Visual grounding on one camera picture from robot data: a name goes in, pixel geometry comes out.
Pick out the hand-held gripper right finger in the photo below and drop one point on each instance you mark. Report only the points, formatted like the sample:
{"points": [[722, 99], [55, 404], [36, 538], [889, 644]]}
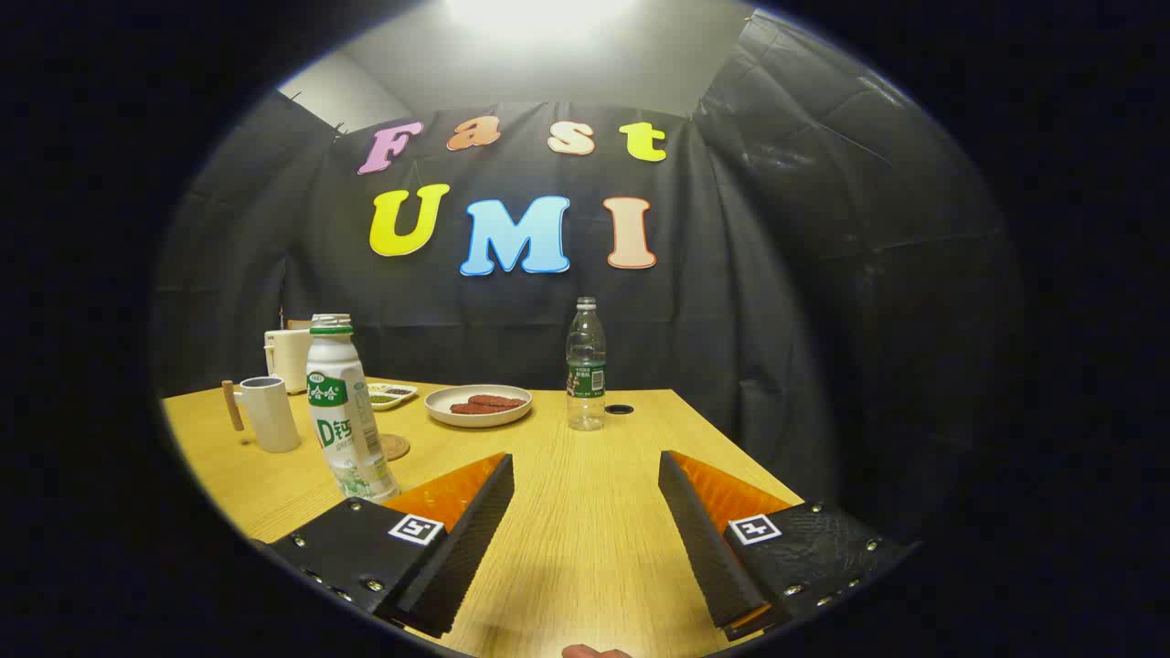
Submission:
{"points": [[708, 548]]}

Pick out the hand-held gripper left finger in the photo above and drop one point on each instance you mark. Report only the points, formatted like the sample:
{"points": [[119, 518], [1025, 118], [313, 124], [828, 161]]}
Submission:
{"points": [[466, 548]]}

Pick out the round cork coaster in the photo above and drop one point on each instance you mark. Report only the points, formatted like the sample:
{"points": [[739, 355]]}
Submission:
{"points": [[397, 448]]}

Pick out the white juice bottle green label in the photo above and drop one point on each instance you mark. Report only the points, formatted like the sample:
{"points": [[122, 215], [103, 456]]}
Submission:
{"points": [[343, 429]]}

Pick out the clear plastic water bottle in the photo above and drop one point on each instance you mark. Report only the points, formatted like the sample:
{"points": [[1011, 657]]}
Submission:
{"points": [[586, 384]]}

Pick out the wooden table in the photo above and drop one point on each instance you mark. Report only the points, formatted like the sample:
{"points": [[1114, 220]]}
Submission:
{"points": [[585, 512]]}

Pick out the round beige plate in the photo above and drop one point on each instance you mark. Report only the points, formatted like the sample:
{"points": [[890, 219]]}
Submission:
{"points": [[441, 414]]}

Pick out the red meat slices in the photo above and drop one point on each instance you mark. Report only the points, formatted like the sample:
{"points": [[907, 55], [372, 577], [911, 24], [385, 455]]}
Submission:
{"points": [[489, 404]]}

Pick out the white divided bean dish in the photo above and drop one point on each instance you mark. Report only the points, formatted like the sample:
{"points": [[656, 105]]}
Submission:
{"points": [[393, 395]]}

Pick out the black backdrop cloth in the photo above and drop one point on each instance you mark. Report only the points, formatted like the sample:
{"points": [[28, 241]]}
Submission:
{"points": [[777, 320]]}

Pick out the cream toaster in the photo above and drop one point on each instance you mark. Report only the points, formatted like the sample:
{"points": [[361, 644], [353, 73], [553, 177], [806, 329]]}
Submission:
{"points": [[288, 361]]}

